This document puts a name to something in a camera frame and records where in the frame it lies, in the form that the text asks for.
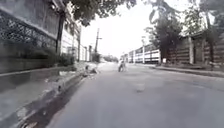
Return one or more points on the person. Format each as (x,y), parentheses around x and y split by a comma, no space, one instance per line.
(121,65)

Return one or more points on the utility pole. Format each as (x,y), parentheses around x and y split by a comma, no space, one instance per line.
(97,41)

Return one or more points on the white panel fence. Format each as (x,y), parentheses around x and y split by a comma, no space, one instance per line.
(145,56)

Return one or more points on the grey concrete road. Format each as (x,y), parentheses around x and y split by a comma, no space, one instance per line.
(143,100)

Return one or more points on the overhanging tree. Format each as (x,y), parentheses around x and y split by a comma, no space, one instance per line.
(96,8)

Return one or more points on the row of tall trees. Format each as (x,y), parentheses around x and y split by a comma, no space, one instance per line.
(170,30)

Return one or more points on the dark roadside gutter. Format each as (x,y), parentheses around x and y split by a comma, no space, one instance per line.
(50,105)

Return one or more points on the concrete pavement strip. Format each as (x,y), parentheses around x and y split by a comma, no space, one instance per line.
(190,70)

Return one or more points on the raised concrete pavement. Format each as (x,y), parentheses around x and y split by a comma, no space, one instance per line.
(23,95)

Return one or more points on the brown slatted wall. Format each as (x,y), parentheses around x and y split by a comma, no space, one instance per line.
(196,51)

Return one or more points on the long grey boundary wall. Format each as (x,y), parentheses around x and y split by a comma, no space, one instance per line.
(30,40)

